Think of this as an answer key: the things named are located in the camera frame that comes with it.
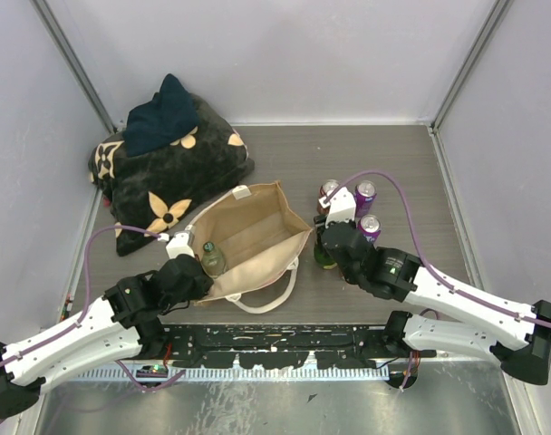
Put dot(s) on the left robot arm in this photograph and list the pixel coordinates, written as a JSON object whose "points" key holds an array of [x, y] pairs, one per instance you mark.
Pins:
{"points": [[124, 323]]}

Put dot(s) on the clear soda water bottle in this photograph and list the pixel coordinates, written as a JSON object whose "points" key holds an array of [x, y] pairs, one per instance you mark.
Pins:
{"points": [[213, 260]]}

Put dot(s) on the black floral blanket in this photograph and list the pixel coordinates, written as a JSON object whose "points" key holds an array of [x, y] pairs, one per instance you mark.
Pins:
{"points": [[154, 191]]}

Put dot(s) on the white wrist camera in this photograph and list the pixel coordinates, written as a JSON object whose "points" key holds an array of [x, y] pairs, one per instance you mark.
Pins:
{"points": [[341, 207], [180, 244]]}

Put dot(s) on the purple soda can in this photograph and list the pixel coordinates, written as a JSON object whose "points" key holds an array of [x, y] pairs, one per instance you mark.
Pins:
{"points": [[370, 226], [364, 194]]}

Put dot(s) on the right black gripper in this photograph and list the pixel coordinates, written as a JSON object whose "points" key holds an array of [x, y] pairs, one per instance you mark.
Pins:
{"points": [[320, 217]]}

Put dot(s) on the red cola can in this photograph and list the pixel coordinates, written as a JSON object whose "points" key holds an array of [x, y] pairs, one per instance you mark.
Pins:
{"points": [[326, 188]]}

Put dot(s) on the green glass bottle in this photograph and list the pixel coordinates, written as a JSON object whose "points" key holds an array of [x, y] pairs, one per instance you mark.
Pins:
{"points": [[321, 256]]}

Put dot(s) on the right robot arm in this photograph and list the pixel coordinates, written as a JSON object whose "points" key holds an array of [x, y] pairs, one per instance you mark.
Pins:
{"points": [[514, 335]]}

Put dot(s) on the navy blue cloth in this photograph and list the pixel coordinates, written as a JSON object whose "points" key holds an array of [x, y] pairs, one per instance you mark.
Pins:
{"points": [[169, 115]]}

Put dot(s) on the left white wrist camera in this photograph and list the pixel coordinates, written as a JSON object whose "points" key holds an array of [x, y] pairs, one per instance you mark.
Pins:
{"points": [[180, 244]]}

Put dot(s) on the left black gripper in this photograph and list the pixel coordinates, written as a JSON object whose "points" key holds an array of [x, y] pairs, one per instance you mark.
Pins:
{"points": [[203, 287]]}

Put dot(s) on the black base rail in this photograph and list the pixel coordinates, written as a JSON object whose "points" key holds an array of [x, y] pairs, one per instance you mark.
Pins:
{"points": [[274, 346]]}

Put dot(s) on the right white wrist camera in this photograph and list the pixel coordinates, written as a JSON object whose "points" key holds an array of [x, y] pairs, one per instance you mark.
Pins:
{"points": [[341, 207]]}

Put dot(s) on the canvas tote bag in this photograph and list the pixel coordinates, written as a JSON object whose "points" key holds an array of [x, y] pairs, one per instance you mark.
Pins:
{"points": [[261, 238]]}

